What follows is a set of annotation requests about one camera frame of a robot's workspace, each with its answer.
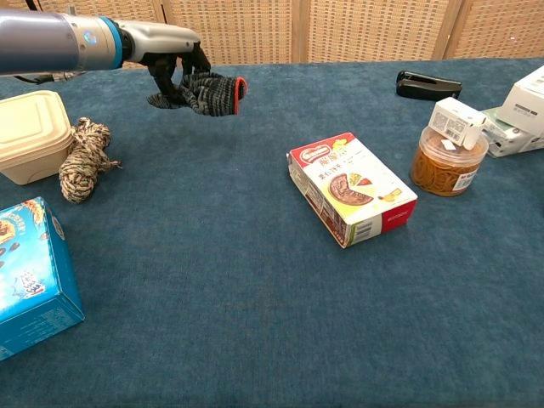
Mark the black and white knit glove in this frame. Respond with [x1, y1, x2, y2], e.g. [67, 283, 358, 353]
[146, 71, 249, 118]

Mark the wrapped tissue pack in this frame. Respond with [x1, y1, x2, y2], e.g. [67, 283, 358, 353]
[479, 106, 544, 159]

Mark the clear jar of rubber bands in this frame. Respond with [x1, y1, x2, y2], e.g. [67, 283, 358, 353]
[409, 126, 490, 198]

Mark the red and white cereal box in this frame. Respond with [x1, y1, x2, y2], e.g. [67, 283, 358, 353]
[286, 132, 419, 249]

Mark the woven folding screen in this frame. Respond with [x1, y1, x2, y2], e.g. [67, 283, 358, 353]
[0, 0, 544, 71]

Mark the beige lidded lunch box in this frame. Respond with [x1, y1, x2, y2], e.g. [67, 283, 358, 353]
[0, 89, 74, 186]

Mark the long white box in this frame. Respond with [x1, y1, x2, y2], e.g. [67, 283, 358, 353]
[496, 65, 544, 129]

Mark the black stapler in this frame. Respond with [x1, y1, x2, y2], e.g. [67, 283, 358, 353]
[395, 70, 463, 102]

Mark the brown and white rope bundle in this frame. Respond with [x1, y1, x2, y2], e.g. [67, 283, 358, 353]
[58, 117, 123, 205]

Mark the small white carton box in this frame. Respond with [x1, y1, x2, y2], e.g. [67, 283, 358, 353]
[428, 96, 488, 151]

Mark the blue cookie box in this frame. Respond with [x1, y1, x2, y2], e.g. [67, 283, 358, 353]
[0, 196, 86, 363]

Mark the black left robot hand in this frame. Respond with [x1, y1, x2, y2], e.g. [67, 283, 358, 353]
[113, 19, 213, 108]

